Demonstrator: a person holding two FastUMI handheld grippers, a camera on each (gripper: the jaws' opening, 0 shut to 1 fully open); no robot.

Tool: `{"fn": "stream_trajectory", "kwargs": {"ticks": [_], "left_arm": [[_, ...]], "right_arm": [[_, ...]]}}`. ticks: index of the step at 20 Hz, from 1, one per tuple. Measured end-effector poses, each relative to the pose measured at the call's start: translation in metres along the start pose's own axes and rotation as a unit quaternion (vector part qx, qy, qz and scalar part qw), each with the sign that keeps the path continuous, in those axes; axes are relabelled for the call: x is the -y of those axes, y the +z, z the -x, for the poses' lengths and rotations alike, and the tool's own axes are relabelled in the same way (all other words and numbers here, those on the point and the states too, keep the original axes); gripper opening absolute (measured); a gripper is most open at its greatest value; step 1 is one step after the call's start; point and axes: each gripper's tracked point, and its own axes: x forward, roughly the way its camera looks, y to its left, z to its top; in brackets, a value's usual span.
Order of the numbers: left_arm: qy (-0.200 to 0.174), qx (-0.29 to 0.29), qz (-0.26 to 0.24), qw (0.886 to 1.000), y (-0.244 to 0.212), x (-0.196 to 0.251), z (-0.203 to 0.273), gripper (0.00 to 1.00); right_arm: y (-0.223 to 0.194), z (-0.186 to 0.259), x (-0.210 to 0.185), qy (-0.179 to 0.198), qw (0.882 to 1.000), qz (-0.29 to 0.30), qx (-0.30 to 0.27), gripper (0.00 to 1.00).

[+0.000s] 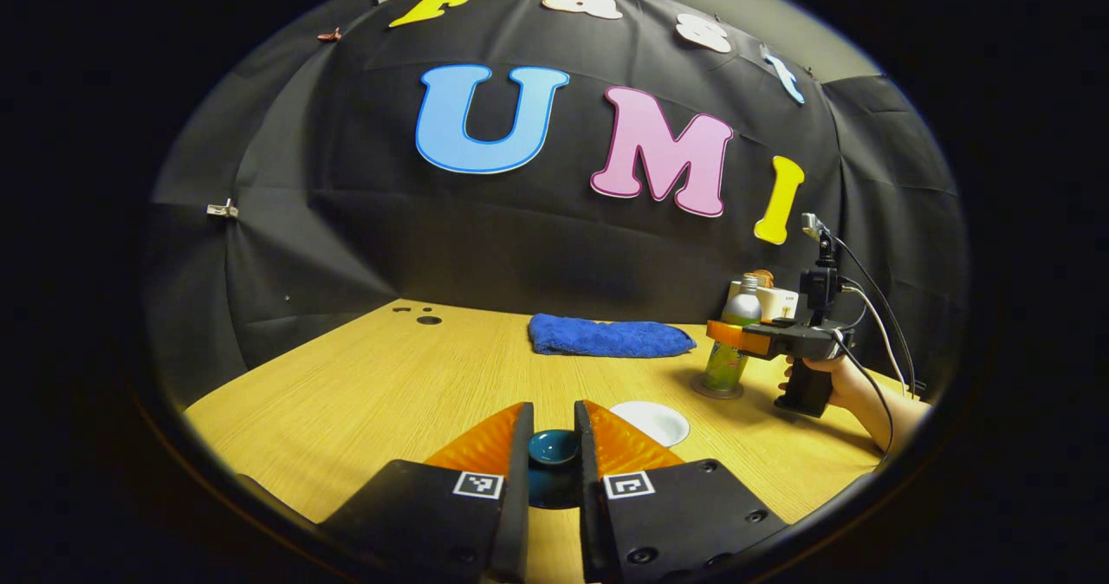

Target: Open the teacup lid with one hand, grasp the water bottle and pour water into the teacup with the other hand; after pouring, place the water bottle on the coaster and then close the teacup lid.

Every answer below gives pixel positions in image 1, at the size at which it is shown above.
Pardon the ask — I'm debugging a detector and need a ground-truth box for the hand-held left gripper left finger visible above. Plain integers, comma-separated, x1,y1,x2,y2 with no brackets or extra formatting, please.
321,403,535,581

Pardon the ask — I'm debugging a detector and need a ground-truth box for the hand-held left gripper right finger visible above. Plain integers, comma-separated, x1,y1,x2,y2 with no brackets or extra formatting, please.
574,400,788,583

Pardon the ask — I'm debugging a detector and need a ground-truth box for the silver green water bottle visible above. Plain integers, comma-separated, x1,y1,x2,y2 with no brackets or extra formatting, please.
702,274,763,393

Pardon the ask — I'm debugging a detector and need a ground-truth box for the round brown coaster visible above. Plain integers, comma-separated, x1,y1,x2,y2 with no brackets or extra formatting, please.
690,373,745,399

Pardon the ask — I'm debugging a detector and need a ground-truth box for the teal teacup lid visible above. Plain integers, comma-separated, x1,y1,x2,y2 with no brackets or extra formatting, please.
527,429,581,510

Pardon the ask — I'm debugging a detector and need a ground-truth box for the pale teacup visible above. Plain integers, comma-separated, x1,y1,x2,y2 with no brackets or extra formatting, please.
609,400,691,448

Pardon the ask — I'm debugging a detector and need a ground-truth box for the white toaster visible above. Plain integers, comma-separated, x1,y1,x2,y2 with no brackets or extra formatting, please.
728,279,800,322

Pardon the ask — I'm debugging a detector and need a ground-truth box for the blue towel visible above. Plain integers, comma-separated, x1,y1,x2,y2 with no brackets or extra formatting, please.
528,313,697,359

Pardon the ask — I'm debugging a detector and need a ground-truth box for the black backdrop cloth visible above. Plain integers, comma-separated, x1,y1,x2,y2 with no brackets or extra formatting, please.
143,0,970,407

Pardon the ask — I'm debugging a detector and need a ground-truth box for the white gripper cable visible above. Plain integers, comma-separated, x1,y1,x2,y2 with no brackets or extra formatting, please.
842,285,908,387

